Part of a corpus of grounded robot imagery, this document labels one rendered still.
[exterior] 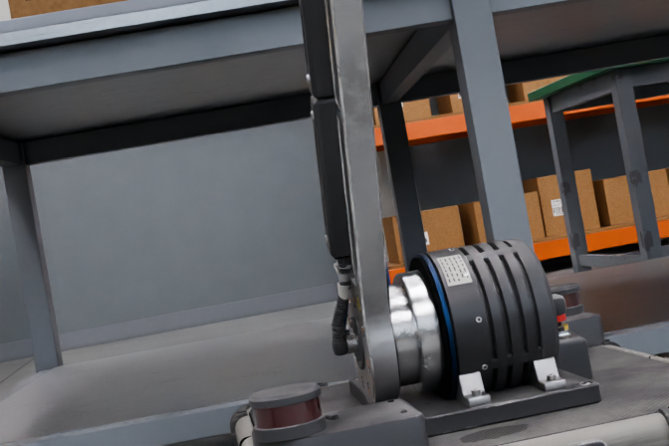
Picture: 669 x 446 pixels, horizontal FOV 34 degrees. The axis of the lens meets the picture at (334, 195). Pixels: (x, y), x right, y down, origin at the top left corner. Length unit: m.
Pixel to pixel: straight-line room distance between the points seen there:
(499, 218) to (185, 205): 4.79
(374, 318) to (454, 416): 0.13
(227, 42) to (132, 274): 4.76
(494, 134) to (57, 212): 4.91
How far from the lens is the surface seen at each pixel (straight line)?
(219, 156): 6.43
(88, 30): 1.70
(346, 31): 1.04
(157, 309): 6.42
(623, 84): 3.42
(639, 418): 1.10
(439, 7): 1.75
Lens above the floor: 0.47
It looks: 1 degrees up
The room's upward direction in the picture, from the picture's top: 10 degrees counter-clockwise
